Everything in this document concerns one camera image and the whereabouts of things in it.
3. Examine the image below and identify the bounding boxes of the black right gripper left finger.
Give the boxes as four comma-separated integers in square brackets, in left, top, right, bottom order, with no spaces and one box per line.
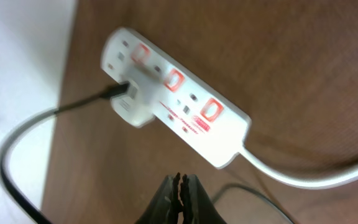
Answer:
[135,173,182,224]

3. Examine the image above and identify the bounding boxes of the white power strip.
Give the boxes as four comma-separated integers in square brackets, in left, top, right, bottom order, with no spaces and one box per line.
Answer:
[101,27,250,169]

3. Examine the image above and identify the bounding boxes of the thin black charging cable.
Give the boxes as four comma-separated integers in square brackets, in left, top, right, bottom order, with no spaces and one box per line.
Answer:
[0,81,295,224]

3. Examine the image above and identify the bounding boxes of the white USB charger adapter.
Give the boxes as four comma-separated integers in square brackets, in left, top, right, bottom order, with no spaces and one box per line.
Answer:
[111,65,162,128]

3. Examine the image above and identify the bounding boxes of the thick white power cord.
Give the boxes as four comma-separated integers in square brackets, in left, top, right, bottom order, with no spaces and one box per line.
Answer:
[238,144,358,190]

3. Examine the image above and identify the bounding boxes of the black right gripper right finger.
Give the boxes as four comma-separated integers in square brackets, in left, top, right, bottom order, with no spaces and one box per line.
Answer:
[180,174,226,224]

